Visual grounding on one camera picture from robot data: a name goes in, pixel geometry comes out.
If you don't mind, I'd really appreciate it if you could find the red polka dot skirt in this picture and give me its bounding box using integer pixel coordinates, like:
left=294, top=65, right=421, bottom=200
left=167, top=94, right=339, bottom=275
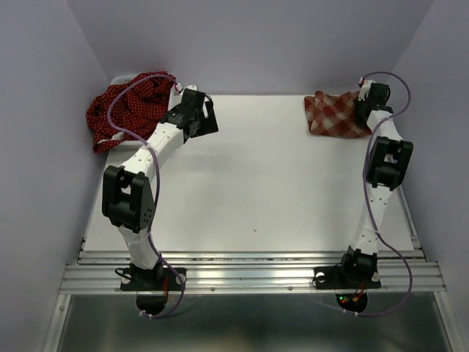
left=86, top=71, right=177, bottom=154

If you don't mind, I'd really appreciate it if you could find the red plaid skirt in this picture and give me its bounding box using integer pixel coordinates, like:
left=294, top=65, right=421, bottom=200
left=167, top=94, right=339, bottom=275
left=303, top=90, right=371, bottom=139

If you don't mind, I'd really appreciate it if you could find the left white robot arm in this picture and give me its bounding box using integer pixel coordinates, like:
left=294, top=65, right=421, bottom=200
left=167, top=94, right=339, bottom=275
left=102, top=88, right=218, bottom=291

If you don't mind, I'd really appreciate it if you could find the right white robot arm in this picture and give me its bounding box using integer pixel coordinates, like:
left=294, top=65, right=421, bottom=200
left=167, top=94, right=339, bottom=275
left=337, top=79, right=413, bottom=288

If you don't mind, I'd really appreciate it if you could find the white plastic basket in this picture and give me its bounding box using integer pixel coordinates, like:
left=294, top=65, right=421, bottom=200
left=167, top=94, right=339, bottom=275
left=108, top=74, right=176, bottom=150

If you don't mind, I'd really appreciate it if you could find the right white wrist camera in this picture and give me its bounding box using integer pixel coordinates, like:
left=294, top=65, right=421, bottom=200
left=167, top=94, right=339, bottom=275
left=358, top=76, right=375, bottom=101

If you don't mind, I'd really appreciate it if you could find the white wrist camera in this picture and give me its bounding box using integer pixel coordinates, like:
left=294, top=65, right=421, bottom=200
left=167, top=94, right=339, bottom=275
left=358, top=76, right=375, bottom=101
left=175, top=83, right=199, bottom=96

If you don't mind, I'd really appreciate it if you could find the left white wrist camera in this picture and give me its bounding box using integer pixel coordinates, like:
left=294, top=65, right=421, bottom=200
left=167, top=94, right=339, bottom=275
left=175, top=83, right=199, bottom=96

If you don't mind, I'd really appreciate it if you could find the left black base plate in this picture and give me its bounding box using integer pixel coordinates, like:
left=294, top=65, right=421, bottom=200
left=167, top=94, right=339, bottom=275
left=114, top=265, right=186, bottom=292

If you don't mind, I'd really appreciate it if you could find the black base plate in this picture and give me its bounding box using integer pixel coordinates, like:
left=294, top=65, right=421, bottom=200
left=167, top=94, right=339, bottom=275
left=313, top=265, right=381, bottom=290
left=114, top=265, right=186, bottom=292

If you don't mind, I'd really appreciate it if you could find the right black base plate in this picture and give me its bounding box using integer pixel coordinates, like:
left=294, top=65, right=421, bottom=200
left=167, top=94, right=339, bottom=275
left=313, top=265, right=381, bottom=290

